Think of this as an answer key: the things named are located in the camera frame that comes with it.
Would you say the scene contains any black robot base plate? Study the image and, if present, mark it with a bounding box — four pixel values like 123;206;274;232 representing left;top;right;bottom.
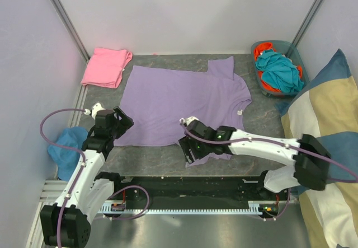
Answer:
110;176;288;210

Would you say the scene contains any light blue cable duct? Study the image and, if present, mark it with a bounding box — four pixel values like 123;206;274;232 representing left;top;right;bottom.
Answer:
98;202;276;216

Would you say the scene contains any blue beige checked pillow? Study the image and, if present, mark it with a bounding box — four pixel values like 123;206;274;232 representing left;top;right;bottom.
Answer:
279;49;357;247

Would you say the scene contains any teal t shirt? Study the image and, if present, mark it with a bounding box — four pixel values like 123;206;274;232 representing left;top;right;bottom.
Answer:
256;49;305;96

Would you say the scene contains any blue bucket hat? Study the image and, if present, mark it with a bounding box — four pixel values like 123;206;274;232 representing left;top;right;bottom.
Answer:
48;127;88;181

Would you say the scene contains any aluminium frame post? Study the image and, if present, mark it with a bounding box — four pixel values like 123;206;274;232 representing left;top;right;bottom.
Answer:
50;0;90;62
291;0;324;47

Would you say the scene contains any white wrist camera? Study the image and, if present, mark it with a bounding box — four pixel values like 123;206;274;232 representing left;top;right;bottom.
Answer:
83;102;105;120
180;116;199;129

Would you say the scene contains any folded pink t shirt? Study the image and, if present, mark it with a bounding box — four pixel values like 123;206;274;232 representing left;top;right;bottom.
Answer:
81;48;133;89

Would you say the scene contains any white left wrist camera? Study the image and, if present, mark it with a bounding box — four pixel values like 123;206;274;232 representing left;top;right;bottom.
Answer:
83;102;105;120

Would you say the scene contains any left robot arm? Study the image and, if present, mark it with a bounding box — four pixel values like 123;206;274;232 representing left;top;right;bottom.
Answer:
40;103;134;247

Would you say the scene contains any left aluminium frame post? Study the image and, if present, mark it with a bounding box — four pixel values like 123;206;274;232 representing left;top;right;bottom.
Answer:
50;0;90;62

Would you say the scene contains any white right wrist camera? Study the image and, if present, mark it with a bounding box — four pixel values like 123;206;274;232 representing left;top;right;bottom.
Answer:
180;116;199;129

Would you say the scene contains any teal laundry basket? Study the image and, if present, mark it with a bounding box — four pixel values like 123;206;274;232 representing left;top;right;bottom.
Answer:
251;40;309;98

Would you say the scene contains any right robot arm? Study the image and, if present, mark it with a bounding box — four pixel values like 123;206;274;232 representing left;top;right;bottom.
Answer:
179;116;331;200

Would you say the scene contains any purple t shirt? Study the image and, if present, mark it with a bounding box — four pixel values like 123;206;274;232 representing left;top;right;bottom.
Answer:
113;55;252;168

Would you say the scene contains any orange t shirt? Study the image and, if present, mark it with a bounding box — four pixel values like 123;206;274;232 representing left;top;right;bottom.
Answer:
253;42;304;92

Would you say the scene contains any right aluminium frame post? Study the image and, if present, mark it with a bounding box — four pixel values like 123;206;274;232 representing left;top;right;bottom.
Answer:
291;0;324;47

